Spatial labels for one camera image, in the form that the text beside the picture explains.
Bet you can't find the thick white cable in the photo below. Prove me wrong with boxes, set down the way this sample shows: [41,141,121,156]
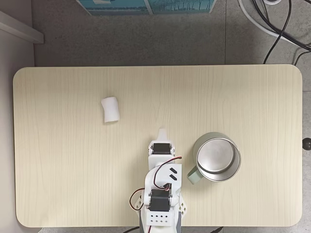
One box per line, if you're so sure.
[237,0,311,52]

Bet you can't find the green steel mug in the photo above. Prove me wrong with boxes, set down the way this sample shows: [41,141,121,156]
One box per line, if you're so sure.
[186,132,242,185]

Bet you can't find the black floor cable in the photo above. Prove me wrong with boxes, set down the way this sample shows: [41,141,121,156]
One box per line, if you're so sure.
[263,0,293,65]
[251,0,311,49]
[294,49,311,67]

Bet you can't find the white gauze dressing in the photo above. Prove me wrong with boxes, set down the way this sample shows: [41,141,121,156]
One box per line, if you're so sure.
[101,96,121,124]

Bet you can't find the white shelf board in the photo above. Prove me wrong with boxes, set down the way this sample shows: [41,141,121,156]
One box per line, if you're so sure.
[0,10,45,45]

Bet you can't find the red black servo wire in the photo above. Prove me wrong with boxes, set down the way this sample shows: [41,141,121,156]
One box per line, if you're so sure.
[153,156,183,191]
[128,187,147,212]

